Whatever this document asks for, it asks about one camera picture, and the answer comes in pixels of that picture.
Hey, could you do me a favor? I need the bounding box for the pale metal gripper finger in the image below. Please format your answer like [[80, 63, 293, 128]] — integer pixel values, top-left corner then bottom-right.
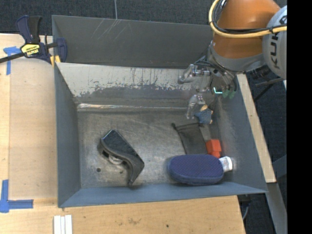
[[177, 64, 212, 85], [186, 94, 207, 120]]

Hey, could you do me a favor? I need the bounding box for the small blue toy figure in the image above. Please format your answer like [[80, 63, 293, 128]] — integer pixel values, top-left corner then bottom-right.
[[194, 104, 215, 127]]

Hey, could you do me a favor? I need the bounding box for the black mesh pouch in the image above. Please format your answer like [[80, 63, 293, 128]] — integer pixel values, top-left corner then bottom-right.
[[171, 122, 208, 156]]

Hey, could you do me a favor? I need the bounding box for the orange-red block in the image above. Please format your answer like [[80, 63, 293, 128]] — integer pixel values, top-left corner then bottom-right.
[[205, 138, 223, 158]]

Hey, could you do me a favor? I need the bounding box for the grey metal bin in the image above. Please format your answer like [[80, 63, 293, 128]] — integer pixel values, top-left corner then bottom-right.
[[51, 15, 269, 208]]

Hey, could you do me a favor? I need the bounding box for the blue dotted soft pouch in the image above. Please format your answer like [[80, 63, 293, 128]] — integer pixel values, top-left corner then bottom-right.
[[166, 154, 225, 186]]

